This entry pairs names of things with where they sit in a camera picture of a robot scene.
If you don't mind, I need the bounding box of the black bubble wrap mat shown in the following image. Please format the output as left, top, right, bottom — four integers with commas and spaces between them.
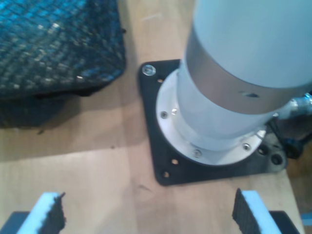
0, 0, 129, 129

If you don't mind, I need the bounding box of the black cable with metal connector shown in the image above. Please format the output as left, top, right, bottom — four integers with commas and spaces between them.
267, 92, 312, 160

